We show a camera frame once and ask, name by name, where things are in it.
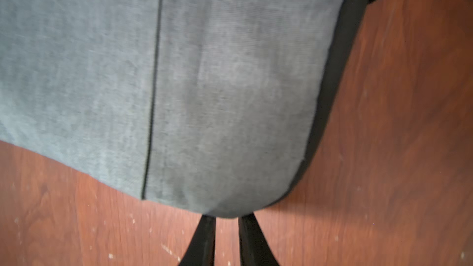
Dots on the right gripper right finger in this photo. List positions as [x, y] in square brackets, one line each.
[254, 249]

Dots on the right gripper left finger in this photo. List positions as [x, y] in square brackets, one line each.
[201, 249]

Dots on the grey laptop bag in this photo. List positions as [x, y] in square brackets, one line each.
[212, 106]

